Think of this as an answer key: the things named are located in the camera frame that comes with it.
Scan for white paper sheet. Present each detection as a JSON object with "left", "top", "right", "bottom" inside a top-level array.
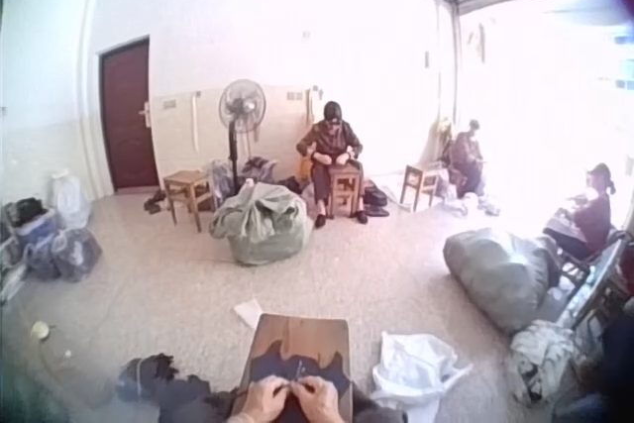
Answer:
[{"left": 233, "top": 298, "right": 264, "bottom": 331}]

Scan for person's right hand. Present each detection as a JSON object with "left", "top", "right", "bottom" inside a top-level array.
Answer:
[{"left": 291, "top": 375, "right": 344, "bottom": 423}]

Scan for heap of white bags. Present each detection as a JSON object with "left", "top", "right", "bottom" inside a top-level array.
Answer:
[{"left": 435, "top": 188, "right": 502, "bottom": 217}]

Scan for person's left hand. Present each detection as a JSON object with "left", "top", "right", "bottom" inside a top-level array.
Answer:
[{"left": 246, "top": 374, "right": 295, "bottom": 423}]

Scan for wooden chair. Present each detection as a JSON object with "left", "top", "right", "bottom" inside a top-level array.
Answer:
[{"left": 558, "top": 228, "right": 634, "bottom": 331}]

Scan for clear bags of dark fabric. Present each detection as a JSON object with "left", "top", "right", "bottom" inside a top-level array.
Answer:
[{"left": 23, "top": 228, "right": 104, "bottom": 284}]

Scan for wooden work stool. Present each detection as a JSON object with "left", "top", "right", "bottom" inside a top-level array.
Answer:
[{"left": 237, "top": 313, "right": 356, "bottom": 423}]

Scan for heap of dark fabric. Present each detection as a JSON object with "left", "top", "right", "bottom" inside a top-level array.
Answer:
[{"left": 115, "top": 353, "right": 199, "bottom": 423}]

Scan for dark red door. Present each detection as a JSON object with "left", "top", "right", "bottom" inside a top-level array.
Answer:
[{"left": 97, "top": 35, "right": 160, "bottom": 194}]

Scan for white plastic bag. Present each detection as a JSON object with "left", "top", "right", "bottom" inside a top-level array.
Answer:
[{"left": 370, "top": 330, "right": 475, "bottom": 412}]

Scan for pile of filled bags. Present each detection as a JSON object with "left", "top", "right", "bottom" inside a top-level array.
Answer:
[{"left": 211, "top": 155, "right": 279, "bottom": 196}]

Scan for dark shoes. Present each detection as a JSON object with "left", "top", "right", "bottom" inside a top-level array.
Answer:
[{"left": 144, "top": 188, "right": 170, "bottom": 215}]

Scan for dark blue fabric piece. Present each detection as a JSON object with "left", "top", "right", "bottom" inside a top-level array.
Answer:
[{"left": 246, "top": 347, "right": 349, "bottom": 423}]

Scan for black standing fan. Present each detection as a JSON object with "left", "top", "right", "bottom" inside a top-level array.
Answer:
[{"left": 218, "top": 77, "right": 267, "bottom": 189}]

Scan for grey cloth sack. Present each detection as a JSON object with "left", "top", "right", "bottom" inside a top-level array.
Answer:
[{"left": 442, "top": 227, "right": 562, "bottom": 321}]

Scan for green cloth sack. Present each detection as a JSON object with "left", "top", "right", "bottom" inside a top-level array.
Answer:
[{"left": 208, "top": 181, "right": 315, "bottom": 266}]

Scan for white patterned bag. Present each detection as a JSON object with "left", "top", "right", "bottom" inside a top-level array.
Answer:
[{"left": 506, "top": 318, "right": 591, "bottom": 407}]

